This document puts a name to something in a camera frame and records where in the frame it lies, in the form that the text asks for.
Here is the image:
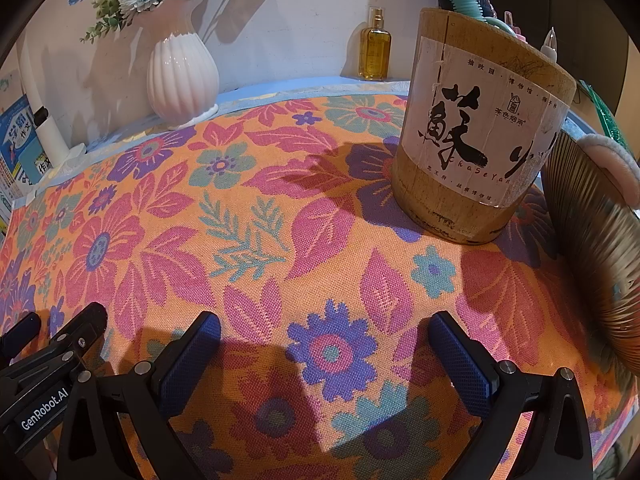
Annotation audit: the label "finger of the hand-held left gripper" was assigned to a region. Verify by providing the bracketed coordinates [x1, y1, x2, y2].
[0, 302, 108, 409]
[0, 312, 41, 361]

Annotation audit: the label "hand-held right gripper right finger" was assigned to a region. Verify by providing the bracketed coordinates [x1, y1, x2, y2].
[427, 311, 593, 480]

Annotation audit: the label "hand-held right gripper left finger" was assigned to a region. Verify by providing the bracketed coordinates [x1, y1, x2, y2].
[56, 311, 222, 480]

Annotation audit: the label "brown pleated round basket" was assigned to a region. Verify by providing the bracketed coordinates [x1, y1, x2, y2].
[542, 129, 640, 361]

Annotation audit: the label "bamboo container with white label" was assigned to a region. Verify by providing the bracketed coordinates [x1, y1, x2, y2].
[391, 7, 578, 245]

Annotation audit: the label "floral orange tablecloth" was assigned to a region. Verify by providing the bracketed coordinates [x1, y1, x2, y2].
[0, 92, 640, 480]

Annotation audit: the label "blue study book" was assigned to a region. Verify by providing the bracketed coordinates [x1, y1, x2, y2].
[0, 105, 51, 186]

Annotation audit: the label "pink plush pad grey trim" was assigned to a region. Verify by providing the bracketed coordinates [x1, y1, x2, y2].
[575, 132, 640, 196]

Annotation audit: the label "white ribbed vase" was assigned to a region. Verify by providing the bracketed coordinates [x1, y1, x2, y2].
[146, 2, 220, 131]

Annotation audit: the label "amber perfume bottle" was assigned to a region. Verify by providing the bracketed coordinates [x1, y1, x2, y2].
[360, 6, 392, 81]

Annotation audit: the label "white pen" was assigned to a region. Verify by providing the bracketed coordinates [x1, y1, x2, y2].
[541, 26, 560, 63]

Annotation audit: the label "teal handled scissors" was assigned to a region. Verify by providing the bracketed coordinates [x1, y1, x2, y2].
[481, 10, 528, 43]

